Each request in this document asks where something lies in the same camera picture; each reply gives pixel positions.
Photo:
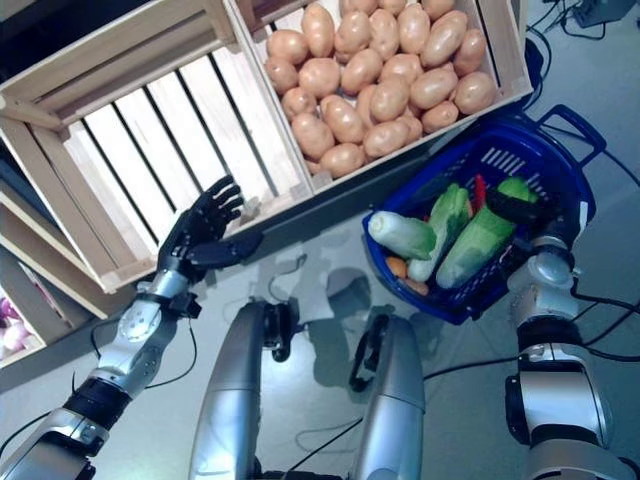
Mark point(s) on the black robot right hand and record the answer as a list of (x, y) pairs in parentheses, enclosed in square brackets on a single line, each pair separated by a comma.
[(515, 205)]

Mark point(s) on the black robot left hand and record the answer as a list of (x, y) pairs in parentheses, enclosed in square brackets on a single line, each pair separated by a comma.
[(200, 240)]

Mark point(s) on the blue plastic shopping basket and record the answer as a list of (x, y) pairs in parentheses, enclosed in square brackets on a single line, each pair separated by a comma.
[(450, 311)]

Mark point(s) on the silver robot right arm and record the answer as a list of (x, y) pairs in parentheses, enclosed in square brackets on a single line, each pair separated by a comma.
[(550, 285)]

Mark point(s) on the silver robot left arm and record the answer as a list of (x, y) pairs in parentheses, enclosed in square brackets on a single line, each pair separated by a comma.
[(140, 325)]

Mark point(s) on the long red chili pepper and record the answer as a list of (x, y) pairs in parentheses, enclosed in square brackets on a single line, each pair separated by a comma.
[(480, 189)]

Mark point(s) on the tan plastic potato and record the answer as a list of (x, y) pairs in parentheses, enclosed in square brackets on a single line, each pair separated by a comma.
[(442, 37), (440, 116), (342, 160), (342, 117), (474, 92), (312, 135), (286, 46), (317, 30), (385, 139)]

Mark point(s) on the small brown-orange vegetable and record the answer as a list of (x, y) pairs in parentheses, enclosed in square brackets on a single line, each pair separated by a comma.
[(417, 286)]

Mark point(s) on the orange round vegetable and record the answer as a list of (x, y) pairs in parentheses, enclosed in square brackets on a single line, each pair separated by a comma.
[(397, 267)]

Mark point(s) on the wooden crate of potatoes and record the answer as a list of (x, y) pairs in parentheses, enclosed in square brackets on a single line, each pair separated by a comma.
[(512, 55)]

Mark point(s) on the silver robot left leg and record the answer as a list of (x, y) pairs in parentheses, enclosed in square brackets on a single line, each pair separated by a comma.
[(230, 390)]

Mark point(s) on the wooden display shelf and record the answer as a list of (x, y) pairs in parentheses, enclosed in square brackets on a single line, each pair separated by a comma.
[(45, 260)]

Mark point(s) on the wooden crate with white slats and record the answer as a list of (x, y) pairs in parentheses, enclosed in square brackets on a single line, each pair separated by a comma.
[(125, 55)]

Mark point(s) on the black power adapter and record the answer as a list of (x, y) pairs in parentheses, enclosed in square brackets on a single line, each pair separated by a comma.
[(590, 12)]

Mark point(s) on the wooden crate of turnips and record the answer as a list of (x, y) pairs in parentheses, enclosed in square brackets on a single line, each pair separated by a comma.
[(25, 350)]

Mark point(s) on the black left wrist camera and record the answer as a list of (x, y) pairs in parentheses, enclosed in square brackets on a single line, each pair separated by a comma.
[(185, 306)]

